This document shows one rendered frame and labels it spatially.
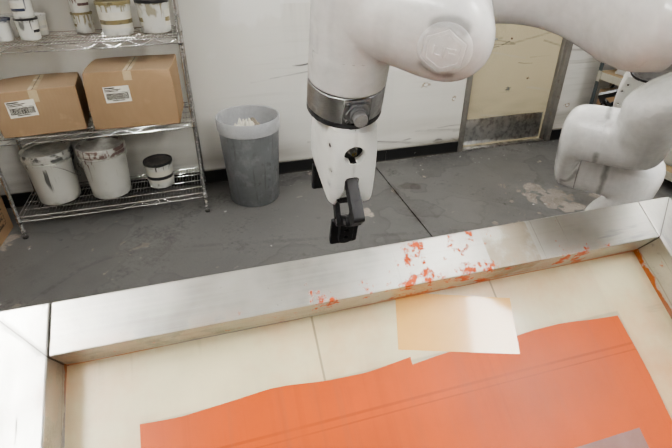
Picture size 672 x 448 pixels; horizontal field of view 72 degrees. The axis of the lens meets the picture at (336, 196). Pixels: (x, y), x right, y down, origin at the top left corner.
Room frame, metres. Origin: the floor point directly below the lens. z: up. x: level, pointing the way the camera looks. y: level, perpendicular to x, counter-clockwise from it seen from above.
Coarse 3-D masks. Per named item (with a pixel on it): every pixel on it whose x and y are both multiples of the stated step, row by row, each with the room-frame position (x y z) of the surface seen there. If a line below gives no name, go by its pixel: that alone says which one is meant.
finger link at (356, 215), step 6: (348, 180) 0.41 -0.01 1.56; (354, 180) 0.41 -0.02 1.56; (348, 186) 0.41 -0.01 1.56; (354, 186) 0.41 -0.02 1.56; (348, 192) 0.40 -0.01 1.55; (354, 192) 0.40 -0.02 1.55; (348, 198) 0.40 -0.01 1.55; (354, 198) 0.40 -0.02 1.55; (360, 198) 0.40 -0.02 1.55; (348, 204) 0.40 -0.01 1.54; (354, 204) 0.40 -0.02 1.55; (360, 204) 0.40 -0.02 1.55; (354, 210) 0.39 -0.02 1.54; (360, 210) 0.39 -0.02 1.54; (348, 216) 0.40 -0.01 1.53; (354, 216) 0.39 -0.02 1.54; (360, 216) 0.39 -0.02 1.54; (354, 222) 0.39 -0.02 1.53; (360, 222) 0.39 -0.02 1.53
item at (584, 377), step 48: (528, 336) 0.28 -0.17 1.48; (576, 336) 0.29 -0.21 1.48; (624, 336) 0.29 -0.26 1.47; (432, 384) 0.24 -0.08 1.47; (480, 384) 0.25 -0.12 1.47; (528, 384) 0.25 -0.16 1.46; (576, 384) 0.25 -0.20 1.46; (624, 384) 0.26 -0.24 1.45; (480, 432) 0.22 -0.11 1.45; (528, 432) 0.22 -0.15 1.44; (576, 432) 0.22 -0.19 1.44; (624, 432) 0.23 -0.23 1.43
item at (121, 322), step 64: (320, 256) 0.29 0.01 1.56; (384, 256) 0.30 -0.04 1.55; (448, 256) 0.31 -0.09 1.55; (512, 256) 0.31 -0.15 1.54; (576, 256) 0.33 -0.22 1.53; (640, 256) 0.36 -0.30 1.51; (0, 320) 0.23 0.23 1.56; (64, 320) 0.23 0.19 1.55; (128, 320) 0.24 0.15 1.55; (192, 320) 0.24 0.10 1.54; (256, 320) 0.25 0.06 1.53; (0, 384) 0.19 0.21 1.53; (64, 384) 0.22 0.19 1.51
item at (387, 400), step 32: (320, 384) 0.23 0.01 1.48; (352, 384) 0.24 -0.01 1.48; (384, 384) 0.24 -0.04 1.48; (416, 384) 0.24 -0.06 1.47; (192, 416) 0.21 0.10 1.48; (224, 416) 0.21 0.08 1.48; (256, 416) 0.21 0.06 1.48; (288, 416) 0.21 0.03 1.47; (320, 416) 0.22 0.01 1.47; (352, 416) 0.22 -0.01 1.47; (384, 416) 0.22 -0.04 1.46; (416, 416) 0.22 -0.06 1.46
